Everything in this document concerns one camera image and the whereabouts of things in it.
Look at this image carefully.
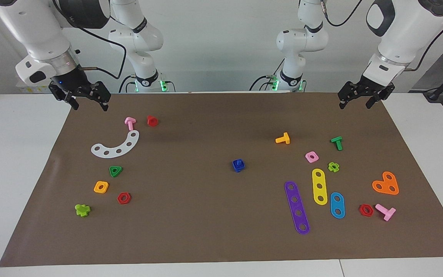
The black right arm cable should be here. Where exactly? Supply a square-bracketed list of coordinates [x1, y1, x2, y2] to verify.
[52, 0, 127, 80]

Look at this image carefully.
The white curved five-hole plate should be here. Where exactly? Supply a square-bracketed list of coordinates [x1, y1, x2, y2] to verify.
[91, 130, 140, 159]

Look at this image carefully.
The yellow three-hole plate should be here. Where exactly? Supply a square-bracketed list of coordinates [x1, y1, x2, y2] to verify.
[312, 169, 328, 205]

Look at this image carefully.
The blue two-hole plate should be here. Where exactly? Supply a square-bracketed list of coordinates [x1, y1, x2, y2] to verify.
[330, 192, 346, 219]

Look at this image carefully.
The orange angled three-hole plate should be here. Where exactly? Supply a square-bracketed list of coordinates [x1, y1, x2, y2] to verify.
[372, 171, 400, 195]

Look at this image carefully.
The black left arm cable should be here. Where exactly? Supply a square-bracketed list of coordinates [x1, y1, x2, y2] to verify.
[319, 0, 443, 72]

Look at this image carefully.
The purple four-hole plate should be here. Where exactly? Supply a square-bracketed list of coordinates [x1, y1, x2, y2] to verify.
[284, 181, 310, 235]

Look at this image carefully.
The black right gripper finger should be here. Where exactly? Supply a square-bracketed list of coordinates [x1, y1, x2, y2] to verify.
[65, 94, 80, 111]
[94, 82, 112, 112]

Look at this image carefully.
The black base cable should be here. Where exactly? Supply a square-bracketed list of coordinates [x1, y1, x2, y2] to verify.
[119, 74, 137, 93]
[249, 75, 281, 92]

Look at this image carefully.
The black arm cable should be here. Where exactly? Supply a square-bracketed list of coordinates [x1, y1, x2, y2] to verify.
[319, 0, 443, 72]
[52, 0, 127, 80]

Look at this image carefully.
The brown paper table mat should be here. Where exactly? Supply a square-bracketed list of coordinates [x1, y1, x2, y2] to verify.
[0, 92, 443, 267]

